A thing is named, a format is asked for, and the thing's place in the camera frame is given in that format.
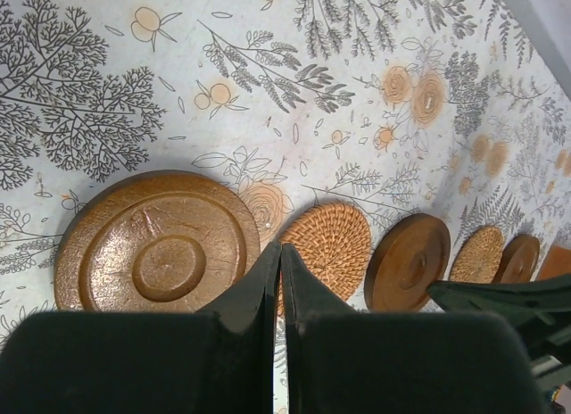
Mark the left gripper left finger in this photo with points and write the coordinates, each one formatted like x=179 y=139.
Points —
x=218 y=359

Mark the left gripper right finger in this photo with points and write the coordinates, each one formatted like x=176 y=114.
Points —
x=340 y=360

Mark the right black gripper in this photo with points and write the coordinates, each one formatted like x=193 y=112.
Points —
x=539 y=311

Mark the dark wooden coaster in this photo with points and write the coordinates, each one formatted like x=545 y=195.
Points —
x=162 y=241
x=518 y=260
x=412 y=255

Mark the woven rattan coaster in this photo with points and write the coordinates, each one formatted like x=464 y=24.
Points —
x=479 y=258
x=333 y=240

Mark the orange compartment organizer tray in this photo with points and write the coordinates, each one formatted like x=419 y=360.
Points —
x=557 y=263

